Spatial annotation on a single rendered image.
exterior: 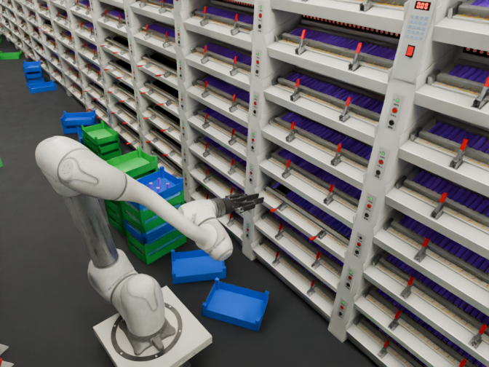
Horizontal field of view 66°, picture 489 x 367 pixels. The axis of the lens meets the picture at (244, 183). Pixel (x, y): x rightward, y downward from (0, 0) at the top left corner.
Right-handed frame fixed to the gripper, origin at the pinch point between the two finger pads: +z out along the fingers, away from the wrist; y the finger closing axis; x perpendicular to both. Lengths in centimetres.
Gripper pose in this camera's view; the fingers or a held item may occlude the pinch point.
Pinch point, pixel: (255, 199)
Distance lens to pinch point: 180.0
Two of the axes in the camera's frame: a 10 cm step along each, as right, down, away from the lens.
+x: 1.7, -8.8, -4.4
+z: 7.8, -1.5, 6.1
